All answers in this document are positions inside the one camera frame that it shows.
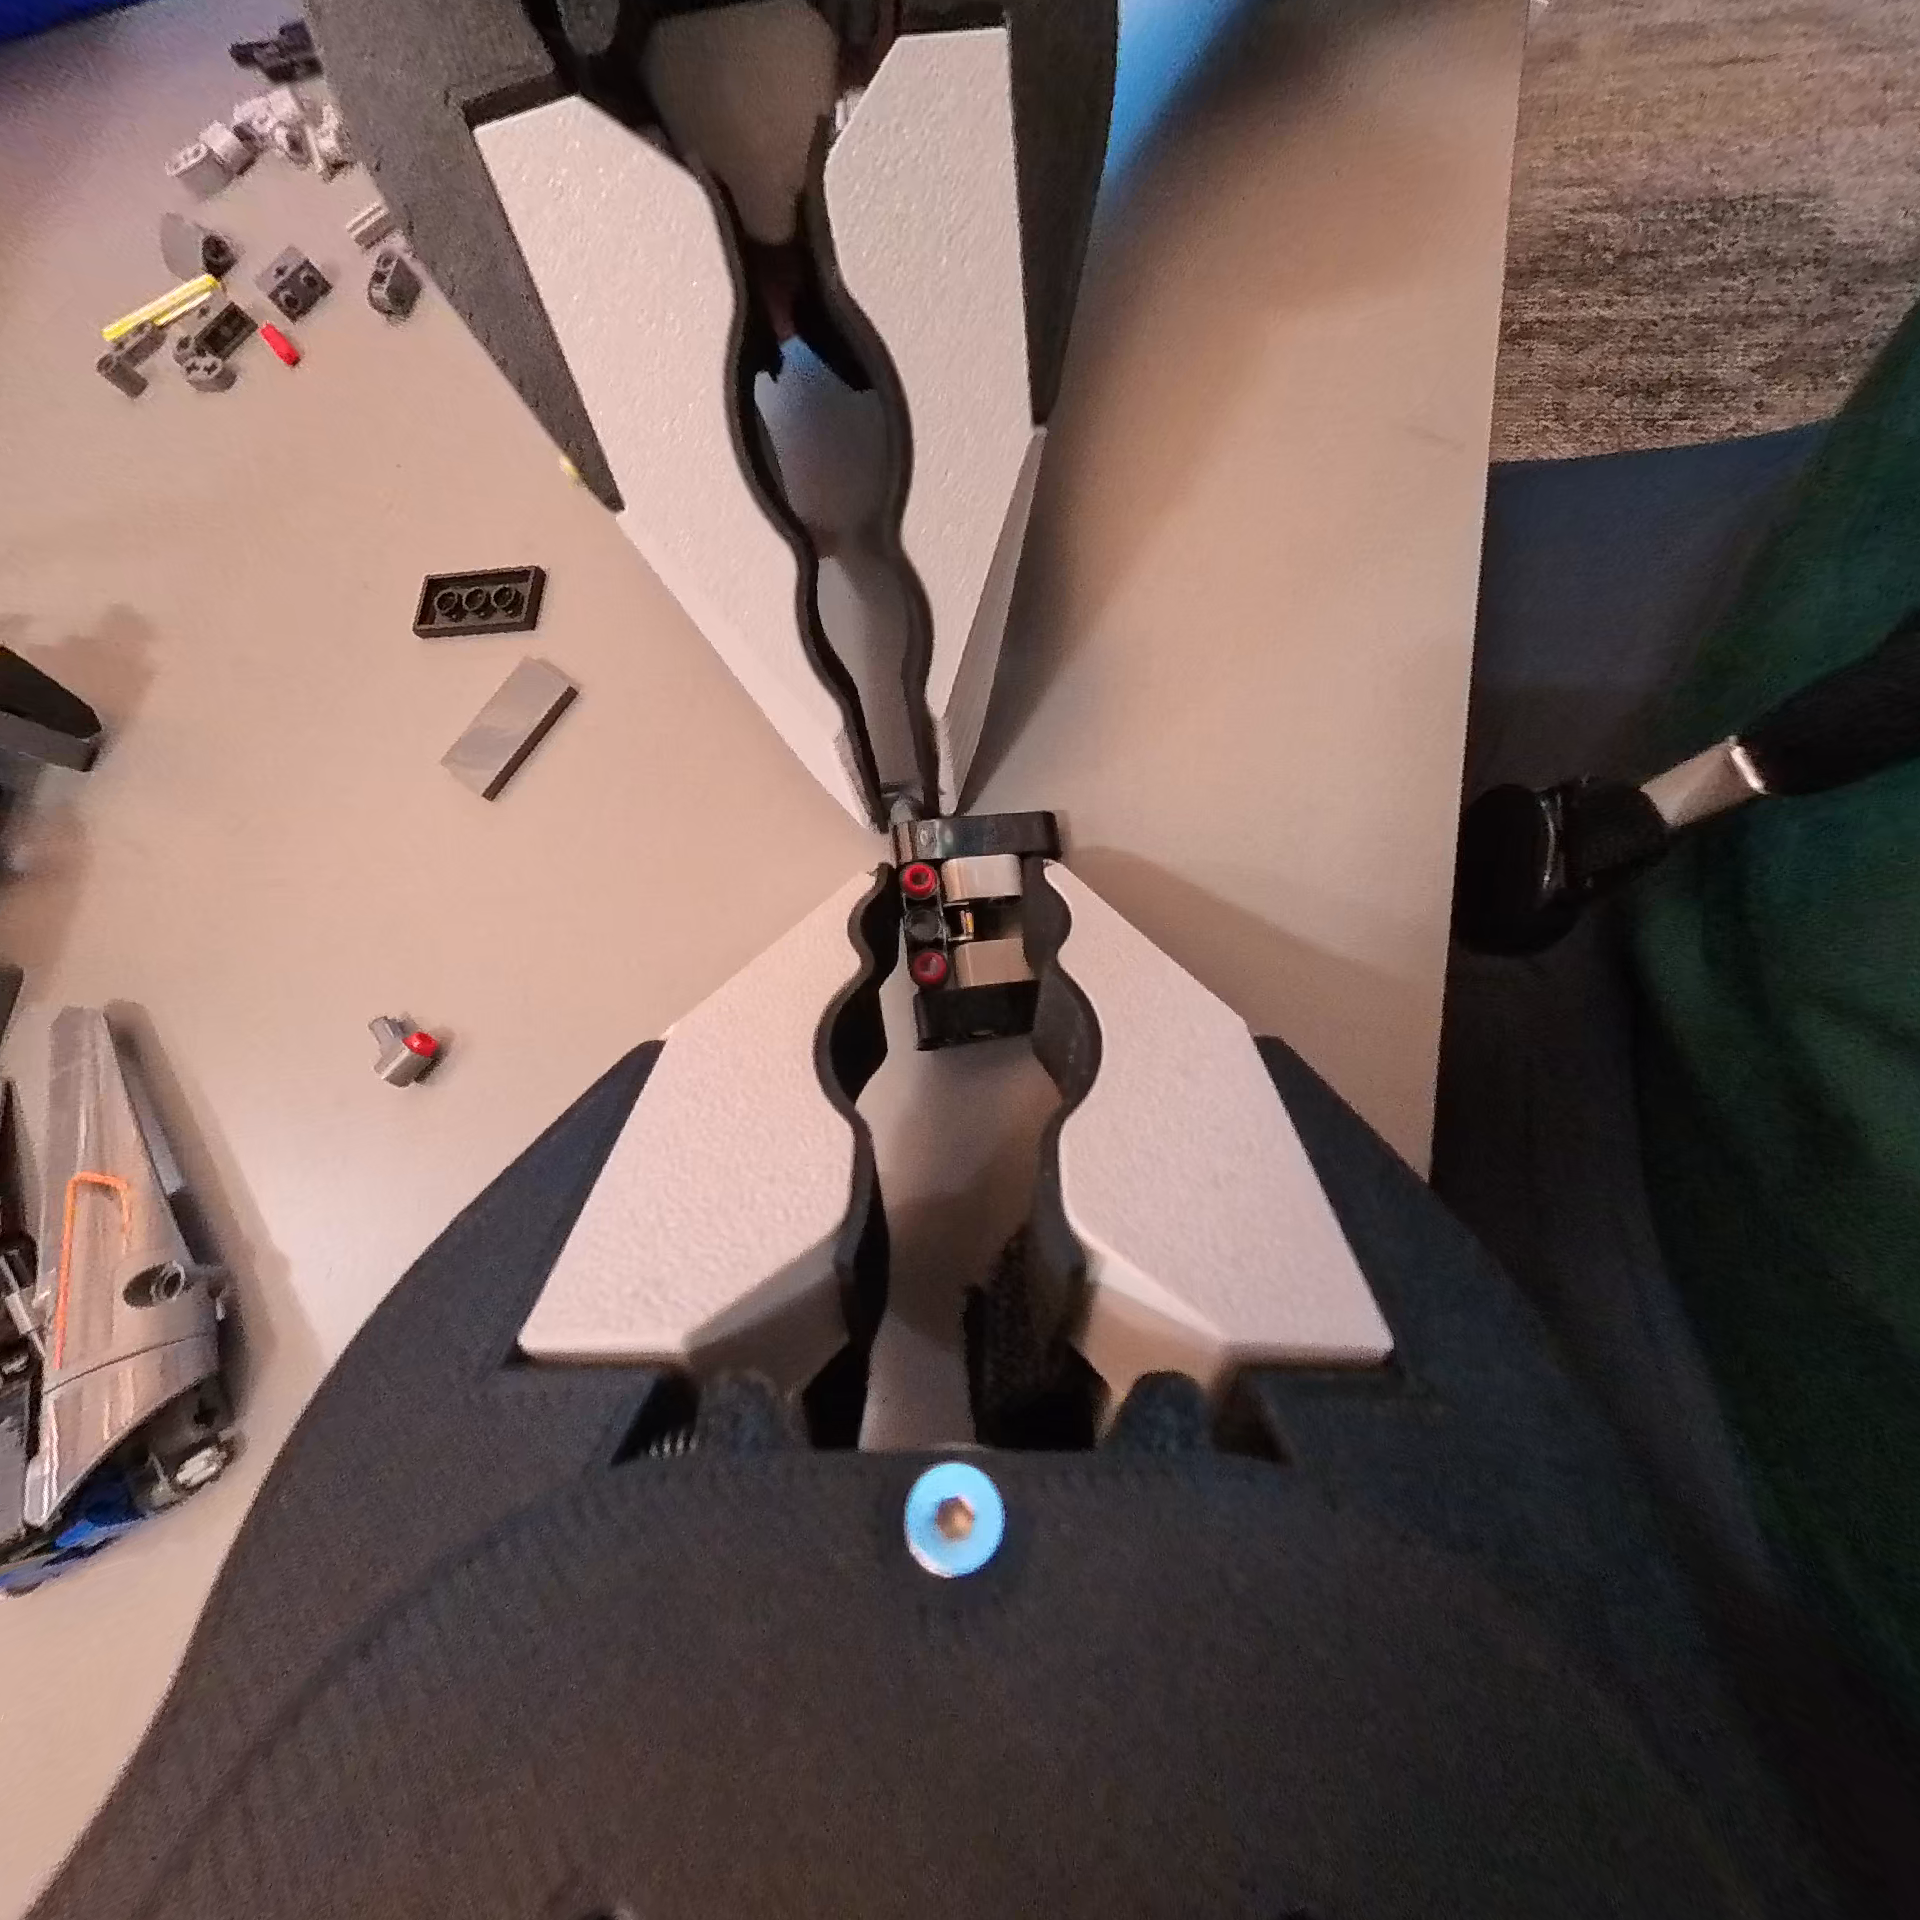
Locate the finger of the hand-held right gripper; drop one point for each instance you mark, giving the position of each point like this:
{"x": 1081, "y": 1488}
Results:
{"x": 960, "y": 270}
{"x": 629, "y": 331}

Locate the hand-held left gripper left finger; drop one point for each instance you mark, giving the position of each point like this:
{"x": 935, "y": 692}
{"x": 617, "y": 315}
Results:
{"x": 704, "y": 1171}

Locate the partly built lego car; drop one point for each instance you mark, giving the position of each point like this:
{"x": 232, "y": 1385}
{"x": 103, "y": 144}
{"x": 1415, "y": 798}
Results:
{"x": 36, "y": 715}

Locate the small grey lego connector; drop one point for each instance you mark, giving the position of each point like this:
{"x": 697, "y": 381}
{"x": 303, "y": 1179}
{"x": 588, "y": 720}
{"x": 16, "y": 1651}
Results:
{"x": 399, "y": 1052}

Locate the pile of loose lego pieces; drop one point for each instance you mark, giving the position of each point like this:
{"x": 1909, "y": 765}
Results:
{"x": 292, "y": 285}

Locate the black lego frame assembly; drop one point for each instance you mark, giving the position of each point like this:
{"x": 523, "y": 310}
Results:
{"x": 975, "y": 1021}

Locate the black three-hole lego plate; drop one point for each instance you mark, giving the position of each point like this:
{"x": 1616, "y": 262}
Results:
{"x": 481, "y": 604}

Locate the grey lego wing panel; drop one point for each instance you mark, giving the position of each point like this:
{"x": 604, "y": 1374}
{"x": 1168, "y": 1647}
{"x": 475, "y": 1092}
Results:
{"x": 106, "y": 1320}

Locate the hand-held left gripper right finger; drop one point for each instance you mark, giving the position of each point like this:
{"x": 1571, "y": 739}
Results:
{"x": 1215, "y": 1171}

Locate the grey flat lego tile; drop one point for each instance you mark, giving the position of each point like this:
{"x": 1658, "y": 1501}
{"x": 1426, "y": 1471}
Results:
{"x": 509, "y": 728}

